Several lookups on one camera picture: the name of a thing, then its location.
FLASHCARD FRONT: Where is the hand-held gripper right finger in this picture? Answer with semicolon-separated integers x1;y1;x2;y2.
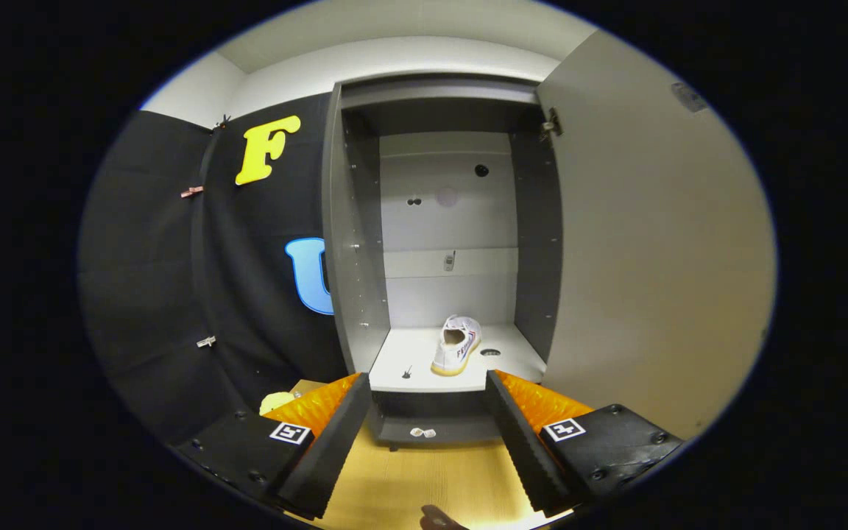
485;370;687;517

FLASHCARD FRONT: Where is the yellow pineapple plush toy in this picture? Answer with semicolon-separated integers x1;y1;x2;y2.
259;391;297;416

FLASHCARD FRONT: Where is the black backdrop cloth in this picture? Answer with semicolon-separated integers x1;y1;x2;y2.
78;92;356;451

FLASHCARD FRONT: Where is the dark brown object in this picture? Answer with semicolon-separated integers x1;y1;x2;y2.
420;504;470;530

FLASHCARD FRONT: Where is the white canvas shoe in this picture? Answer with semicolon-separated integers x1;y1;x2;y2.
431;314;484;378

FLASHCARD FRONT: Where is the dark grey shoe cabinet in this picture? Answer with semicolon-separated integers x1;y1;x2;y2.
320;71;565;452

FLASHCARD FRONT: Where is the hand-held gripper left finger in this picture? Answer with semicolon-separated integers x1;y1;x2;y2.
174;372;374;520

